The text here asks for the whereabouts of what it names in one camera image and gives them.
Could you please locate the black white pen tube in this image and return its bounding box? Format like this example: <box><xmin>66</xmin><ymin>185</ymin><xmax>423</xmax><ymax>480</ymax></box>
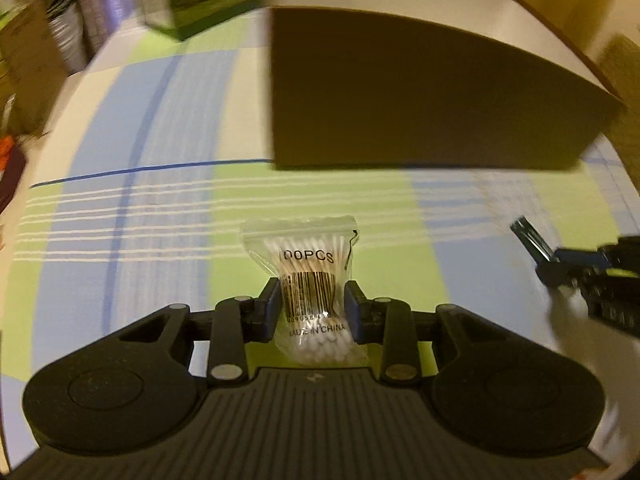
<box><xmin>510</xmin><ymin>216</ymin><xmax>554</xmax><ymax>264</ymax></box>

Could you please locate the brown cardboard boxes stack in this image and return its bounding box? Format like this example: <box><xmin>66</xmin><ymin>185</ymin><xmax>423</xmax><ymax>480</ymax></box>
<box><xmin>1</xmin><ymin>0</ymin><xmax>88</xmax><ymax>136</ymax></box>

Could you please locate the checkered tablecloth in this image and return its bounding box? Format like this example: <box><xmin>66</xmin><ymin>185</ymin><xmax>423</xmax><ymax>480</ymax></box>
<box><xmin>1</xmin><ymin>11</ymin><xmax>639</xmax><ymax>465</ymax></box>

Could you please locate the dark wooden tray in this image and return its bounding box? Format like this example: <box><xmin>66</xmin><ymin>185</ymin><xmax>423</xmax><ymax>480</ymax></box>
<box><xmin>0</xmin><ymin>136</ymin><xmax>27</xmax><ymax>212</ymax></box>

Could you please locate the brown cardboard storage box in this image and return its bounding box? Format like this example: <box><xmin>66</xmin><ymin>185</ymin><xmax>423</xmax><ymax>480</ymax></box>
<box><xmin>269</xmin><ymin>0</ymin><xmax>623</xmax><ymax>170</ymax></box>

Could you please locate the cotton swab bag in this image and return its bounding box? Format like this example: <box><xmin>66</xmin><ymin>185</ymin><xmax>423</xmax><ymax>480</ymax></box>
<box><xmin>241</xmin><ymin>216</ymin><xmax>368</xmax><ymax>367</ymax></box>

